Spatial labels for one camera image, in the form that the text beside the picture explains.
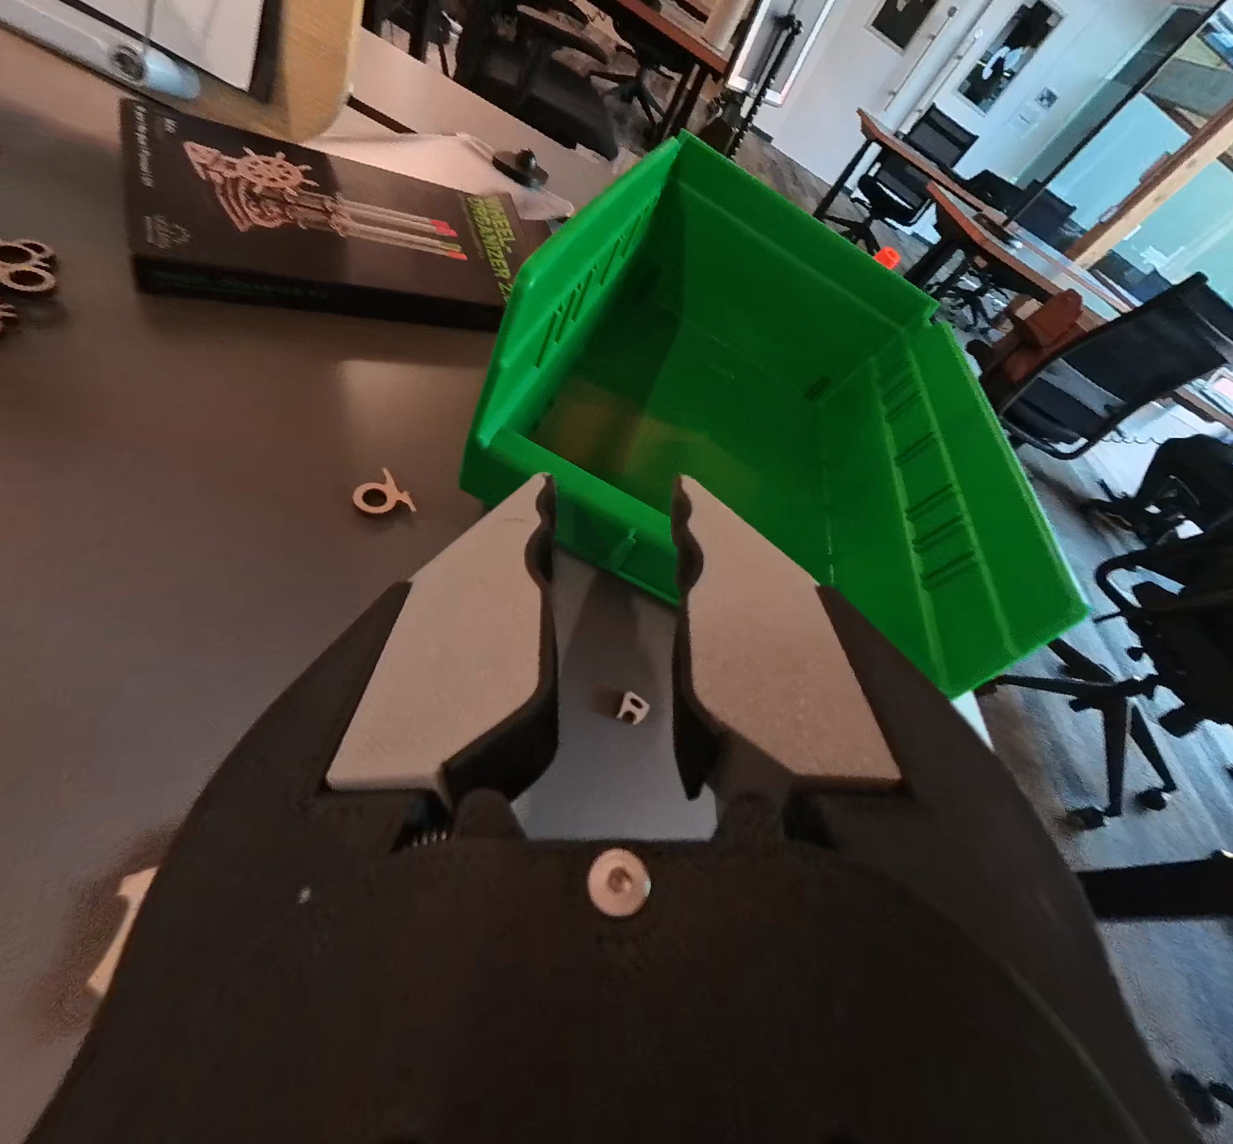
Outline wooden looped parts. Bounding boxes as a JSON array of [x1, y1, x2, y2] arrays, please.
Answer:
[[0, 238, 60, 337]]

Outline green plastic bin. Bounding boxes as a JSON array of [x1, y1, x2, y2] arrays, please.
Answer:
[[459, 129, 1092, 703]]

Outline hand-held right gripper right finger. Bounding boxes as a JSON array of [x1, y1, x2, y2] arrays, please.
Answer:
[[672, 475, 905, 801]]

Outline black model kit box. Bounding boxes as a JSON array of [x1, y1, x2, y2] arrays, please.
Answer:
[[117, 97, 552, 332]]

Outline brown office desk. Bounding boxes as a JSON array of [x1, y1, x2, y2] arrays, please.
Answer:
[[856, 109, 1143, 321]]

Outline grey sheet holder bar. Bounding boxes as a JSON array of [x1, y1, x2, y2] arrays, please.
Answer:
[[0, 0, 206, 101]]

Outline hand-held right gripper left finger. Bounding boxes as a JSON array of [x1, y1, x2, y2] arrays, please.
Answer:
[[326, 474, 562, 806]]

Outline small wooden ring part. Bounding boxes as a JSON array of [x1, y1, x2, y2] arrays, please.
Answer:
[[351, 466, 418, 519]]

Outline black mesh office chair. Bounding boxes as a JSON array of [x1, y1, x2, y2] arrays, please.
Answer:
[[990, 271, 1233, 463]]

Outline clear plastic bag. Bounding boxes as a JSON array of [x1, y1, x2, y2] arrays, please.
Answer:
[[424, 131, 580, 223]]

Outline wooden instruction board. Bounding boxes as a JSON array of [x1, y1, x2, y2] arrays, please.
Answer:
[[0, 0, 379, 140]]

